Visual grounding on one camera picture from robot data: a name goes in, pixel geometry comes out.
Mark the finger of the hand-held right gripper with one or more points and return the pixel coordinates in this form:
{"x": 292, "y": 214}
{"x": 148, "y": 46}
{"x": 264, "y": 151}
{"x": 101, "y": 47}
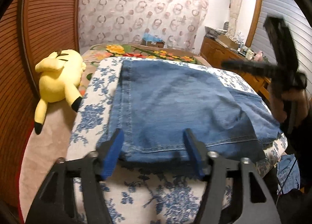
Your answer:
{"x": 248, "y": 69}
{"x": 280, "y": 41}

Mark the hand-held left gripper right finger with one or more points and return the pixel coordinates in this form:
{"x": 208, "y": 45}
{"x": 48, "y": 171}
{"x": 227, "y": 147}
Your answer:
{"x": 195, "y": 155}

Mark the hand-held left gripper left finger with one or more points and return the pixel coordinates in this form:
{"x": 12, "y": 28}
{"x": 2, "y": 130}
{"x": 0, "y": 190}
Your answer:
{"x": 112, "y": 155}

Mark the blue denim pants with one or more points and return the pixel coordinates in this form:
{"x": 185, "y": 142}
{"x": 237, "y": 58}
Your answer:
{"x": 170, "y": 106}

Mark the person's right hand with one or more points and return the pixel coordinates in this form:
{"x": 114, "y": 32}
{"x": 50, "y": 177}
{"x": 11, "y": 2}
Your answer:
{"x": 277, "y": 106}

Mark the pink bottle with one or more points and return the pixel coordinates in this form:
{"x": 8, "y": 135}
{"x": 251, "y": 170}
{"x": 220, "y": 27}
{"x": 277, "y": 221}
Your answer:
{"x": 258, "y": 55}

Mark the flat cardboard box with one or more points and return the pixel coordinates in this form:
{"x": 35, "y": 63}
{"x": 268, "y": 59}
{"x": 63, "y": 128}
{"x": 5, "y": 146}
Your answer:
{"x": 228, "y": 43}

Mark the wooden sideboard cabinet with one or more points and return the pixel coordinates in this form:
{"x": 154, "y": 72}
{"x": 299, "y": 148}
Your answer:
{"x": 214, "y": 53}

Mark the stack of papers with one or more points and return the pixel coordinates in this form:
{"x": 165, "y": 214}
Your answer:
{"x": 214, "y": 31}

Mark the white blue floral cloth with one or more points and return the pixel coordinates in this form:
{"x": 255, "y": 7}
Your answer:
{"x": 151, "y": 194}

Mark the tied beige curtain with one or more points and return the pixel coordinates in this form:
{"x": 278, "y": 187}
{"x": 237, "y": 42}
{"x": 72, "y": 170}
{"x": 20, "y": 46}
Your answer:
{"x": 236, "y": 6}

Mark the yellow plush toy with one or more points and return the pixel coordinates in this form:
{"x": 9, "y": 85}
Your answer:
{"x": 58, "y": 80}

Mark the person's worn denim trousers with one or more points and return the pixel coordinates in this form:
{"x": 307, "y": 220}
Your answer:
{"x": 288, "y": 172}

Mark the small cardboard box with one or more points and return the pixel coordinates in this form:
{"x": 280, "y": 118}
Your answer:
{"x": 153, "y": 43}

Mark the blue plastic bag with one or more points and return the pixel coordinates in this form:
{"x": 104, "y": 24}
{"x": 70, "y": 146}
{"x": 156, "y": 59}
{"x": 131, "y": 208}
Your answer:
{"x": 151, "y": 36}

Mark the colourful floral blanket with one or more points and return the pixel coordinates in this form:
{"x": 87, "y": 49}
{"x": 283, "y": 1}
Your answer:
{"x": 117, "y": 50}

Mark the person's dark top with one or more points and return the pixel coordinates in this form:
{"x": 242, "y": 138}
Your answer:
{"x": 299, "y": 209}

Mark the brown louvered wardrobe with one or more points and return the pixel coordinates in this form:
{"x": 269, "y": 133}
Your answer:
{"x": 48, "y": 19}

